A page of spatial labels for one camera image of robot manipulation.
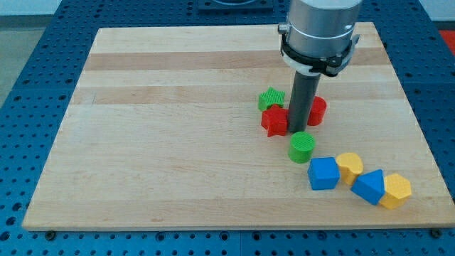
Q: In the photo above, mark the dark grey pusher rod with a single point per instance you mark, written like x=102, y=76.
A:
x=302, y=96

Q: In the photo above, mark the green star block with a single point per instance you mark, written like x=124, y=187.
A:
x=270, y=97

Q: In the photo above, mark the red star block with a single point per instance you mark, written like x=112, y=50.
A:
x=275, y=121

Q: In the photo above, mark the yellow heart block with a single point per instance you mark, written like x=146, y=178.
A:
x=350, y=166

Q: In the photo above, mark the wooden board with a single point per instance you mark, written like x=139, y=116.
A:
x=163, y=133

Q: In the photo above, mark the green cylinder block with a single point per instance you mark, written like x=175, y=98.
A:
x=301, y=147

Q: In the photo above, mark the blue triangle block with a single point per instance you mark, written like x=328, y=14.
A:
x=370, y=186

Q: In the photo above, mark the red cylinder block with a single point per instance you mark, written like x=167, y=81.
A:
x=317, y=111

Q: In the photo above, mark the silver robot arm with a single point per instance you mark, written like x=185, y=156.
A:
x=317, y=37

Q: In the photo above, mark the yellow hexagon block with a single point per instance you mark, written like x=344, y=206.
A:
x=398, y=190

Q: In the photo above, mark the blue cube block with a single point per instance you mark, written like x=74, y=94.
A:
x=323, y=173

